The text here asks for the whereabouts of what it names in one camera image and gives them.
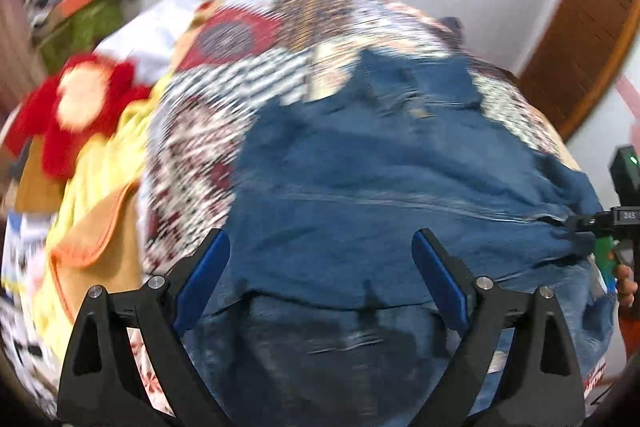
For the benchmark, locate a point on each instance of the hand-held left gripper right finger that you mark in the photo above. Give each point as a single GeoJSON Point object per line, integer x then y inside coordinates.
{"type": "Point", "coordinates": [440, 274]}

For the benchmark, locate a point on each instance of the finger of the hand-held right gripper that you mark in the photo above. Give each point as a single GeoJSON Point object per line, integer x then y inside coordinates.
{"type": "Point", "coordinates": [587, 223]}

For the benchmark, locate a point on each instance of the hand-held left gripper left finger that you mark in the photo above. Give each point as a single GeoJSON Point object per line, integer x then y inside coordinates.
{"type": "Point", "coordinates": [202, 274]}

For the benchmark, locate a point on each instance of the blue denim jacket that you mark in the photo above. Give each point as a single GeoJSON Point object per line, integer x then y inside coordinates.
{"type": "Point", "coordinates": [380, 187]}

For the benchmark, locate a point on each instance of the person's right hand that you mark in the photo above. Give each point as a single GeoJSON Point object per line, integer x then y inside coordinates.
{"type": "Point", "coordinates": [626, 284]}

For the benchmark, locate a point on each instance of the yellow blanket with orange trim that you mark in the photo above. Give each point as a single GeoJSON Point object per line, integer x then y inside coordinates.
{"type": "Point", "coordinates": [100, 202]}

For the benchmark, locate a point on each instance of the brown wooden door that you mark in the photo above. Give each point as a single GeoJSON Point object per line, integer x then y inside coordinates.
{"type": "Point", "coordinates": [580, 32]}

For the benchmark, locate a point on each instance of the black and white printed cloth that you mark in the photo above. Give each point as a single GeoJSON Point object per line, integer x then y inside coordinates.
{"type": "Point", "coordinates": [20, 257]}

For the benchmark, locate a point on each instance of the patchwork patterned bedsheet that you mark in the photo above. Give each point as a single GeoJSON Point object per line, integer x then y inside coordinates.
{"type": "Point", "coordinates": [220, 82]}

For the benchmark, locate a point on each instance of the red plush toy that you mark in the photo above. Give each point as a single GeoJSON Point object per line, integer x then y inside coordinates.
{"type": "Point", "coordinates": [100, 92]}

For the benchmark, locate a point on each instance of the green bag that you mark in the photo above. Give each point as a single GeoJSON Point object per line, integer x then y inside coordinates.
{"type": "Point", "coordinates": [85, 32]}

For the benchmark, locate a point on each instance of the orange box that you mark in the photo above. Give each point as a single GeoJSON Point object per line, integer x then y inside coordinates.
{"type": "Point", "coordinates": [75, 2]}

